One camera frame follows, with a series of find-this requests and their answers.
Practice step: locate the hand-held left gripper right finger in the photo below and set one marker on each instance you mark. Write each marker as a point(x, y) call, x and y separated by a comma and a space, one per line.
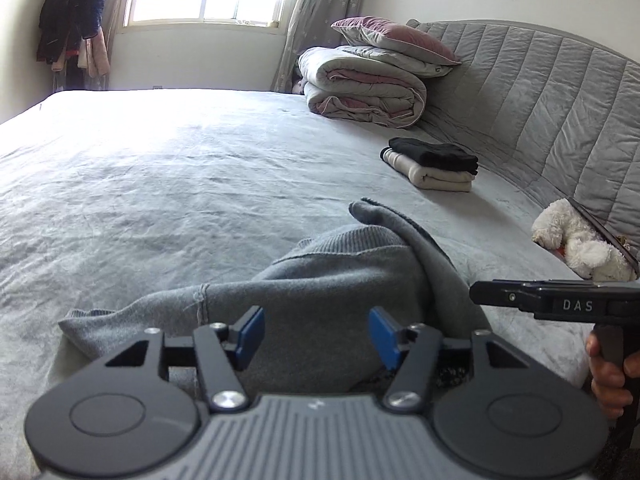
point(382, 335)

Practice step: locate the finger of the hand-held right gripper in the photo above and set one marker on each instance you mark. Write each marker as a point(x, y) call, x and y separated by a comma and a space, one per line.
point(500, 297)

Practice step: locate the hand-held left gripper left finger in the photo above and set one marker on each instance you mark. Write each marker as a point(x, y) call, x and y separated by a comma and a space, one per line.
point(251, 332)

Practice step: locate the grey knitted cat sweater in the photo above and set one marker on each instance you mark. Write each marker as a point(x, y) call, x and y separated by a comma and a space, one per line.
point(325, 280)

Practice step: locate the person's right hand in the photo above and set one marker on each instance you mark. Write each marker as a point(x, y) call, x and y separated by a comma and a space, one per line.
point(610, 385)

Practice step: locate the white plush toy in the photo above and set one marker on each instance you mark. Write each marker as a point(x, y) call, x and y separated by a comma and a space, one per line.
point(585, 250)

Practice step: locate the dark tablet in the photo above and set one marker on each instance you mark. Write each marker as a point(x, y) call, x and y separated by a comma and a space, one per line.
point(600, 227)

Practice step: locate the folded beige garment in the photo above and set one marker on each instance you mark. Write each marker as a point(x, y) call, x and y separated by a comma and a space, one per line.
point(440, 180)

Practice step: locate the folded black garment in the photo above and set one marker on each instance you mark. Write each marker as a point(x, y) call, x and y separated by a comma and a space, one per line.
point(435, 155)

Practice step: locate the bed with grey sheet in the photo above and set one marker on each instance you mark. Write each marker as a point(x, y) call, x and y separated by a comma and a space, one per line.
point(150, 185)

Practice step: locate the grey quilted headboard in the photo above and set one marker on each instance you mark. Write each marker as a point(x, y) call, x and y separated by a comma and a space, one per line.
point(525, 85)

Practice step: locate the folded grey pink duvet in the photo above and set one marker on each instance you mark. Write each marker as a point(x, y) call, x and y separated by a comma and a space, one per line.
point(360, 85)

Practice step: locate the pink grey pillow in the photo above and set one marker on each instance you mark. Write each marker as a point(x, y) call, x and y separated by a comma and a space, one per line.
point(395, 37)

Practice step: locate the grey star curtain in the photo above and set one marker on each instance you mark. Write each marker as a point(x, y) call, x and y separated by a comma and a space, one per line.
point(320, 10)

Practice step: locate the dark blue hanging jacket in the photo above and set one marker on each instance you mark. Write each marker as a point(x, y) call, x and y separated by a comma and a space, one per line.
point(70, 5)

